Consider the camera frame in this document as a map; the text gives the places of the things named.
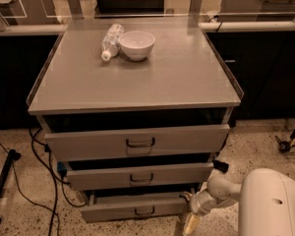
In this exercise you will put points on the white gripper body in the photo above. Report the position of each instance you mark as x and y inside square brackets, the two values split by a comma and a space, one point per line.
[198, 206]

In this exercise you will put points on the grey bottom drawer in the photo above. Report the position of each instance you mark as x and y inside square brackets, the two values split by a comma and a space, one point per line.
[134, 206]

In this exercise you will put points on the grey drawer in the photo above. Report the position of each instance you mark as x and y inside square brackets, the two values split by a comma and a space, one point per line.
[134, 206]
[90, 145]
[142, 176]

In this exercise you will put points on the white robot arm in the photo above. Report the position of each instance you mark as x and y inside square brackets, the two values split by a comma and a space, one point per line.
[266, 200]

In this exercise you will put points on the grey middle drawer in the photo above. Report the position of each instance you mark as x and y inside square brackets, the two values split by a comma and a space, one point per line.
[142, 176]

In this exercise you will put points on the grey top drawer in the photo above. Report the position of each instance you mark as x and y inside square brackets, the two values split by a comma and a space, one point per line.
[90, 145]

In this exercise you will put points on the grey drawer cabinet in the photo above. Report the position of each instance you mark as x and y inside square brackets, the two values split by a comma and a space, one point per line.
[183, 82]

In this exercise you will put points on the black wheeled cart base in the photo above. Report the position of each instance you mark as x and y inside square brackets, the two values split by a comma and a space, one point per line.
[291, 138]

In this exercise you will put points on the white ceramic bowl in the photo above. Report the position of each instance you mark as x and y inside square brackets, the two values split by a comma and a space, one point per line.
[136, 44]

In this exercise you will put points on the clear plastic water bottle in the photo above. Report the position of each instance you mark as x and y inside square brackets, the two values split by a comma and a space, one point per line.
[110, 44]

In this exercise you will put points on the black stand leg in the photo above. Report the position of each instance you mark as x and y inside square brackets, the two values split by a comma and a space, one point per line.
[11, 157]

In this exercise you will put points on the black cable plug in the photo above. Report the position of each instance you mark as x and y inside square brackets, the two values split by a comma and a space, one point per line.
[221, 166]

